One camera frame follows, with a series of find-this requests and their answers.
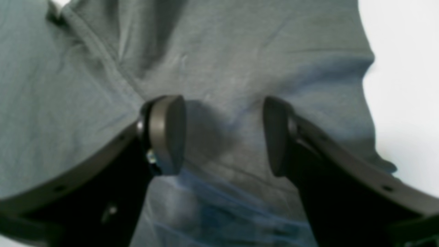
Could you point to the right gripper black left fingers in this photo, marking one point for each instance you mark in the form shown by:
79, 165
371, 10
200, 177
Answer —
98, 202

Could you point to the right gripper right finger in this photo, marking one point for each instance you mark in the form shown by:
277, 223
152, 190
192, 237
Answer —
348, 202

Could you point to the grey T-shirt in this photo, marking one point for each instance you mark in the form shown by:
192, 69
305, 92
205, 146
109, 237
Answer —
75, 74

